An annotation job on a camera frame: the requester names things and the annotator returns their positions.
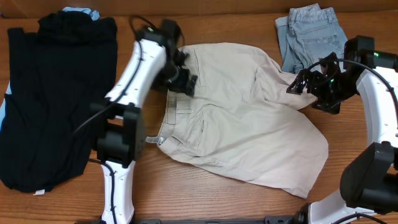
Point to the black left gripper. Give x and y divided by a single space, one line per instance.
185 83

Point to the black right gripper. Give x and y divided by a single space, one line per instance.
315 79

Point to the beige cotton shorts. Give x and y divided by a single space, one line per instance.
241 122

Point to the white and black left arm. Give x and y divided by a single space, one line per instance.
118 129

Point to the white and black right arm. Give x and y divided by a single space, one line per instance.
366 189

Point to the light blue denim shorts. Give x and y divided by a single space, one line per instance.
308 34

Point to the light blue garment underneath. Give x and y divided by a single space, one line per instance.
94 15

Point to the black garment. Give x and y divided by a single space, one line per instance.
55 74

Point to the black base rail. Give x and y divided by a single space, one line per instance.
266 220

